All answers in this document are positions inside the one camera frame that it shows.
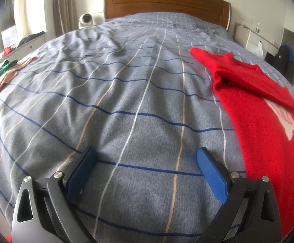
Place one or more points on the small red cloth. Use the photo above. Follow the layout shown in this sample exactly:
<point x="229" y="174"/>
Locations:
<point x="7" y="51"/>

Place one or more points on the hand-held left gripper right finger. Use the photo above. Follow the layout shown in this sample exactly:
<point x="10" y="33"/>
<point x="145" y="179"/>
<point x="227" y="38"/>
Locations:
<point x="211" y="173"/>

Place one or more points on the white plastic bag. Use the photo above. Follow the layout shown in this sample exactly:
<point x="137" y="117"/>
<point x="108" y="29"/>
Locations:
<point x="259" y="49"/>

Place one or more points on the white drawer cabinet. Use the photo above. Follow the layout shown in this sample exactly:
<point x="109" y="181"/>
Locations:
<point x="23" y="46"/>

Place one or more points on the green bottle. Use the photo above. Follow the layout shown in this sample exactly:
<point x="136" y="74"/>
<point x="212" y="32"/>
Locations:
<point x="257" y="28"/>

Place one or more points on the red knit sweater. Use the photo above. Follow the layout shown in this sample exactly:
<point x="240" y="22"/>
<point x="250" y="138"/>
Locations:
<point x="261" y="106"/>

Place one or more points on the black and blue backpack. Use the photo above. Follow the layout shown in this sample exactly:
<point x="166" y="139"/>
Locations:
<point x="285" y="60"/>

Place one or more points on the tan garment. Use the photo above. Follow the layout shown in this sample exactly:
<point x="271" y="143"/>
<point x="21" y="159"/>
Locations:
<point x="5" y="78"/>

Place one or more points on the dark green cloth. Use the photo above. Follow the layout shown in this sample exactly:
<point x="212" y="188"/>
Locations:
<point x="29" y="38"/>

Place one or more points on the white bedside desk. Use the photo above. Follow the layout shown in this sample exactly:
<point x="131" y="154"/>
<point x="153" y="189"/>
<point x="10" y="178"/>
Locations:
<point x="258" y="39"/>

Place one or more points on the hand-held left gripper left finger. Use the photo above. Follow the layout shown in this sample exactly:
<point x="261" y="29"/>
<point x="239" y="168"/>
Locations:
<point x="82" y="174"/>

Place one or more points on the grey checked bed blanket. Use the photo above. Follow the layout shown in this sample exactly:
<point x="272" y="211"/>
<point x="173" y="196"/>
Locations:
<point x="126" y="101"/>

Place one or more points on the beige curtain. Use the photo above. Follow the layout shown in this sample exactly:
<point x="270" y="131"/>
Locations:
<point x="64" y="5"/>

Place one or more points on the wooden headboard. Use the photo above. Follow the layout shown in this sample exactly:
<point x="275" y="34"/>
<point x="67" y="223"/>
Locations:
<point x="167" y="2"/>

